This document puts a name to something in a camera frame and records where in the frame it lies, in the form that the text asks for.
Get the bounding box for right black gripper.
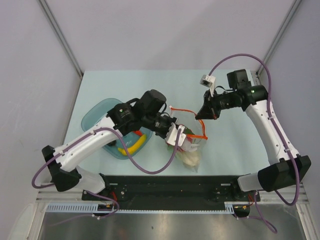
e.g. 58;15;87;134
195;88;240;120

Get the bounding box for clear zip bag red zipper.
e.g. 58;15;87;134
169;106;208;173

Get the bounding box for red cherry bunch with leaf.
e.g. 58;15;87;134
173;133;200;152

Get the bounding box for red orange carrot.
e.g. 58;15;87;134
134;130;144;137

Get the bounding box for yellow banana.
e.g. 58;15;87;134
117;134;147;156

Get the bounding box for green white lettuce head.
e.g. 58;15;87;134
179;150;201;168

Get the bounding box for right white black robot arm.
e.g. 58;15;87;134
195;69;311;201

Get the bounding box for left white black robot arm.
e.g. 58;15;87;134
42;89;182;200

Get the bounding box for dark purple grape bunch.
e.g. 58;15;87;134
107;140;117;147

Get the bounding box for teal transparent plastic tray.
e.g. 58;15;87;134
81;98;153;160

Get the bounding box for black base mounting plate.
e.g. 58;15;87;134
81;175;254;211

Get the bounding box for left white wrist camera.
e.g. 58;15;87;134
164;123;187;147

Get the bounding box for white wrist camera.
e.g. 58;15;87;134
164;123;187;147
200;75;216;97

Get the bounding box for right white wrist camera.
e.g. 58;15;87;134
200;75;216;97

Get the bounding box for left aluminium corner post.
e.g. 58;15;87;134
36;0;84;79

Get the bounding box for aluminium corner post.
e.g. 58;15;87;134
262;0;304;65
36;0;84;79

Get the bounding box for white slotted cable duct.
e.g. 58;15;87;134
45;203;235;214

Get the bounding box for aluminium frame rail front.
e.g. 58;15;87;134
35;184;309;204

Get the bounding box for right aluminium corner post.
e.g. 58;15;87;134
262;0;304;65

